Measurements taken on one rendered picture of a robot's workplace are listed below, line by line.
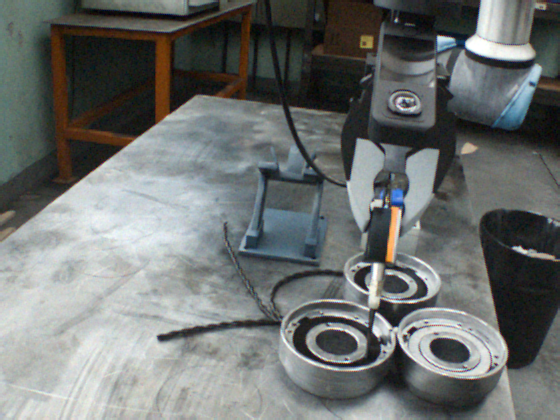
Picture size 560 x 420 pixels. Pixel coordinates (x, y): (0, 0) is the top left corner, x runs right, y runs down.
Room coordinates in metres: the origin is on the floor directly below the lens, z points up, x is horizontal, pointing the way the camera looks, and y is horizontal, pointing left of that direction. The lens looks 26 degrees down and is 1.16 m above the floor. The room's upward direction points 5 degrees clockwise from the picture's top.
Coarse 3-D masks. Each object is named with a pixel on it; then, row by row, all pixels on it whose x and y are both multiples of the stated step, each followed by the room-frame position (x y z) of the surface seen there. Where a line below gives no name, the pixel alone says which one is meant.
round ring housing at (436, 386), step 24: (432, 312) 0.47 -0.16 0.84; (456, 312) 0.47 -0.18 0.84; (408, 336) 0.44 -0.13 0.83; (432, 336) 0.44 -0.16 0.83; (456, 336) 0.45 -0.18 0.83; (480, 336) 0.45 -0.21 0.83; (408, 360) 0.40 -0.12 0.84; (432, 360) 0.41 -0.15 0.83; (456, 360) 0.44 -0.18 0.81; (504, 360) 0.40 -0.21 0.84; (408, 384) 0.40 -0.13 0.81; (432, 384) 0.38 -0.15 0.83; (456, 384) 0.37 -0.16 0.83; (480, 384) 0.37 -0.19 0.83
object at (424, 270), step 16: (400, 256) 0.58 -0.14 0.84; (352, 272) 0.55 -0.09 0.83; (432, 272) 0.55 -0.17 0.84; (352, 288) 0.51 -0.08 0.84; (384, 288) 0.55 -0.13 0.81; (400, 288) 0.55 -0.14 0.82; (416, 288) 0.53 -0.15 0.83; (432, 288) 0.53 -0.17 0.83; (368, 304) 0.49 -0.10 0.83; (384, 304) 0.48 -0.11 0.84; (400, 304) 0.48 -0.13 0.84; (416, 304) 0.48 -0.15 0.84; (432, 304) 0.50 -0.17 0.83; (400, 320) 0.48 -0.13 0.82
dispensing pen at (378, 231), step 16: (384, 192) 0.48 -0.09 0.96; (384, 208) 0.46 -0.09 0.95; (384, 224) 0.45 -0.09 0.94; (368, 240) 0.44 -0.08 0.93; (384, 240) 0.44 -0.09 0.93; (368, 256) 0.43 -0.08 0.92; (384, 256) 0.43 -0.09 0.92; (384, 272) 0.44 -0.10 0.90; (368, 320) 0.42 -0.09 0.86; (368, 336) 0.41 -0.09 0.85
